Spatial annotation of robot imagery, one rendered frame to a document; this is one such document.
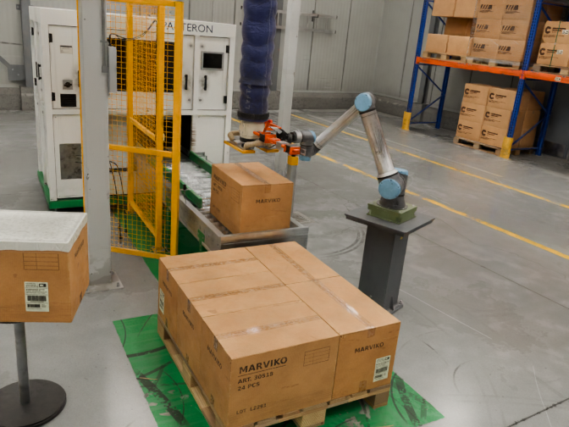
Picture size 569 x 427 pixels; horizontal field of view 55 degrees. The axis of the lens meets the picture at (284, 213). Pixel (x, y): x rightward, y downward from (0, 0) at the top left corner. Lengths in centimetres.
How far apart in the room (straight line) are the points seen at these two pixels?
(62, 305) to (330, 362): 134
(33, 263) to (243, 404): 117
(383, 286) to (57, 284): 239
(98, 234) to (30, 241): 169
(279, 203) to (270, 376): 153
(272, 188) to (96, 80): 139
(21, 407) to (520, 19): 999
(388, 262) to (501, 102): 760
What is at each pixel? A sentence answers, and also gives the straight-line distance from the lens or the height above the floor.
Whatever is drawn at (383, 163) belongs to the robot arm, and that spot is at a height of 118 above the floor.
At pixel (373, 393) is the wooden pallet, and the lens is 326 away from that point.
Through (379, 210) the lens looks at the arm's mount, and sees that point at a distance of 400.
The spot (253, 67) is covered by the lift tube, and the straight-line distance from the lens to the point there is 387.
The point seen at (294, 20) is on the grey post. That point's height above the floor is 206.
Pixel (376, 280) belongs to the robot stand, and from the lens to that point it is 418.
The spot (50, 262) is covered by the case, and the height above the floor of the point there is 93.
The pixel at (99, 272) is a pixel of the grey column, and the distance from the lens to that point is 441.
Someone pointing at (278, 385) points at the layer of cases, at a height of 33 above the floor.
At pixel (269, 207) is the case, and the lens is 389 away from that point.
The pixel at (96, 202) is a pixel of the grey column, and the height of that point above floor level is 68.
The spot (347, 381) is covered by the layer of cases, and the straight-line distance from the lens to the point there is 308.
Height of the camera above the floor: 200
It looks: 19 degrees down
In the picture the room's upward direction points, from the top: 5 degrees clockwise
